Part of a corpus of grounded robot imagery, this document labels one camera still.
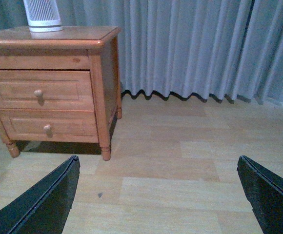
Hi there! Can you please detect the wooden nightstand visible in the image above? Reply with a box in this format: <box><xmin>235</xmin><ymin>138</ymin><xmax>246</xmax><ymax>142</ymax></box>
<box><xmin>0</xmin><ymin>26</ymin><xmax>122</xmax><ymax>161</ymax></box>

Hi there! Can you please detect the white cylindrical air purifier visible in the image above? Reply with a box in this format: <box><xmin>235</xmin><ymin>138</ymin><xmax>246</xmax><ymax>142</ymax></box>
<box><xmin>23</xmin><ymin>0</ymin><xmax>63</xmax><ymax>32</ymax></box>

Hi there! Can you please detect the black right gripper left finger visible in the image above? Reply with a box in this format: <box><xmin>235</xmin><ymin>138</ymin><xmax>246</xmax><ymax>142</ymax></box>
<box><xmin>0</xmin><ymin>156</ymin><xmax>80</xmax><ymax>234</ymax></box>

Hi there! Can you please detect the grey curtain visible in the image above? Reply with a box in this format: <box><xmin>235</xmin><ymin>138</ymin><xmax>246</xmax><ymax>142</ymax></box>
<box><xmin>0</xmin><ymin>0</ymin><xmax>283</xmax><ymax>106</ymax></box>

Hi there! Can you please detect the wooden drawer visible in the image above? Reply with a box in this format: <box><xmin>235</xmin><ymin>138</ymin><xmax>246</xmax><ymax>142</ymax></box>
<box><xmin>0</xmin><ymin>109</ymin><xmax>98</xmax><ymax>143</ymax></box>
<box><xmin>0</xmin><ymin>70</ymin><xmax>94</xmax><ymax>111</ymax></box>

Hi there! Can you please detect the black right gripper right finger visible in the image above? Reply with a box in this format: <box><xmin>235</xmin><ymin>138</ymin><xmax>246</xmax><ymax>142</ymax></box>
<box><xmin>237</xmin><ymin>156</ymin><xmax>283</xmax><ymax>234</ymax></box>

